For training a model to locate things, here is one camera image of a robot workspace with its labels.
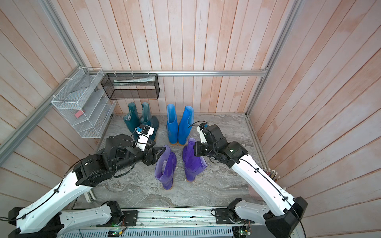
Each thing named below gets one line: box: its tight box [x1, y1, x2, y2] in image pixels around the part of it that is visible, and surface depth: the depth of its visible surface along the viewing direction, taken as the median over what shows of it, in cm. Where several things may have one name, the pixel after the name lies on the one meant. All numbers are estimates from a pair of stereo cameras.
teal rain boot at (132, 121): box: [123, 102, 140, 140], surface depth 89 cm
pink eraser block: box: [74, 110, 84, 119], surface depth 84 cm
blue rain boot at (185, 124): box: [178, 105, 194, 147], surface depth 92 cm
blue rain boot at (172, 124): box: [166, 103, 179, 146], surface depth 95 cm
